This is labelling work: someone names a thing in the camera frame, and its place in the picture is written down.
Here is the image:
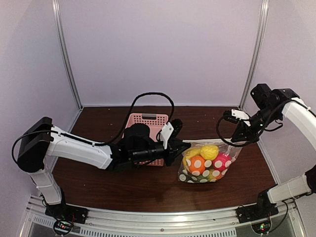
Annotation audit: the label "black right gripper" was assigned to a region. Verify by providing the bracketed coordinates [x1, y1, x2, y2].
[232, 105, 281, 143]

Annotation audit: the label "yellow toy bananas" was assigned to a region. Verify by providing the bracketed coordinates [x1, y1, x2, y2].
[182, 148, 200, 168]

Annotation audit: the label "orange toy fruit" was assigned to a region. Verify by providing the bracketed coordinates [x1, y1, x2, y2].
[188, 155, 206, 175]

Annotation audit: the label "clear dotted zip bag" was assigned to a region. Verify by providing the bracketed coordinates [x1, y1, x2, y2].
[178, 139, 241, 183]

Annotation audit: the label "red toy apple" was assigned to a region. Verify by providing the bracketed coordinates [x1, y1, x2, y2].
[212, 153, 232, 171]

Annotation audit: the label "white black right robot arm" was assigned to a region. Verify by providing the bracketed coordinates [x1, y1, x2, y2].
[228, 83, 316, 220]

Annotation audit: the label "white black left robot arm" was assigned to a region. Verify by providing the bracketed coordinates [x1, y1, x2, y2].
[13, 117, 191, 219]

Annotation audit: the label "pink plastic basket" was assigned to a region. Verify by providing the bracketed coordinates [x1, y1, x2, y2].
[118, 113, 168, 168]

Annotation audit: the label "right circuit board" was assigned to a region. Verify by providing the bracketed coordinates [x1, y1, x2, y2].
[251, 220, 272, 235]

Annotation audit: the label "circuit board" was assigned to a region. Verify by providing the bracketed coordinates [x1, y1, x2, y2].
[251, 220, 272, 235]
[53, 220, 74, 235]

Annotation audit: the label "left circuit board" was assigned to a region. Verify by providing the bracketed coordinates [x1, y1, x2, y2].
[53, 220, 74, 235]

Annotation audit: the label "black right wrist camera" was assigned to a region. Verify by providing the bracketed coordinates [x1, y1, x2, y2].
[223, 109, 250, 124]

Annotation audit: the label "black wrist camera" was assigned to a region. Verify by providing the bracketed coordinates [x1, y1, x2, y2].
[157, 118, 183, 150]
[223, 109, 250, 124]

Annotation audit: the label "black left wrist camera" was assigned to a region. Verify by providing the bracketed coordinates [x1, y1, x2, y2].
[157, 118, 183, 150]

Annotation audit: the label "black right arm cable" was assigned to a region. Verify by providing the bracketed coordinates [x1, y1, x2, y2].
[216, 98, 289, 148]

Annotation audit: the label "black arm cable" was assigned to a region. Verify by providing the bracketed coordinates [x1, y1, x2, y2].
[11, 92, 175, 168]
[216, 98, 289, 148]

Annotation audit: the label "aluminium front rail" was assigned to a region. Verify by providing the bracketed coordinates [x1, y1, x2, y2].
[18, 195, 303, 237]

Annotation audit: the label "right aluminium frame post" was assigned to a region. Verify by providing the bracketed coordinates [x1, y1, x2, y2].
[239, 0, 269, 110]

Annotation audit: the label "aluminium frame post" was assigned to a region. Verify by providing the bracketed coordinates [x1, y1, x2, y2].
[239, 0, 269, 110]
[52, 0, 83, 110]

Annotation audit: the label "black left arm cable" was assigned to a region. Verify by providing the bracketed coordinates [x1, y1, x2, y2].
[11, 92, 175, 168]

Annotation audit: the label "left aluminium frame post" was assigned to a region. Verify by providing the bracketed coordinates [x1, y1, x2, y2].
[52, 0, 83, 110]

